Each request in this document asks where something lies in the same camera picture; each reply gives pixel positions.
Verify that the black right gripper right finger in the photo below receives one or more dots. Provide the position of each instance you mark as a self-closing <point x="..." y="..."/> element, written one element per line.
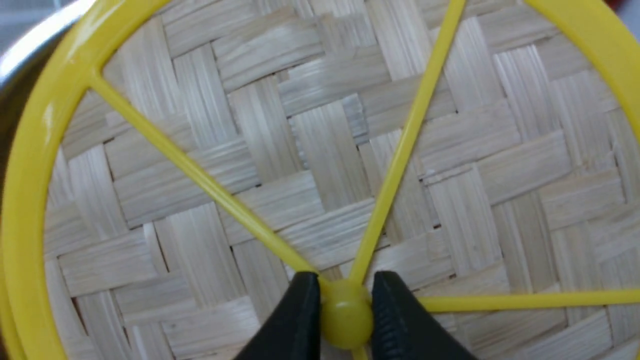
<point x="404" y="329"/>

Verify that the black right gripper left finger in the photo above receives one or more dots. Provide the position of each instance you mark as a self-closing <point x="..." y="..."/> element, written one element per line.
<point x="292" y="331"/>

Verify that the yellow woven steamer lid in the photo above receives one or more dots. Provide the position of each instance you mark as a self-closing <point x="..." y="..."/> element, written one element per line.
<point x="178" y="161"/>

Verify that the stainless steel pot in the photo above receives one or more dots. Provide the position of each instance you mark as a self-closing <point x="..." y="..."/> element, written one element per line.
<point x="22" y="64"/>

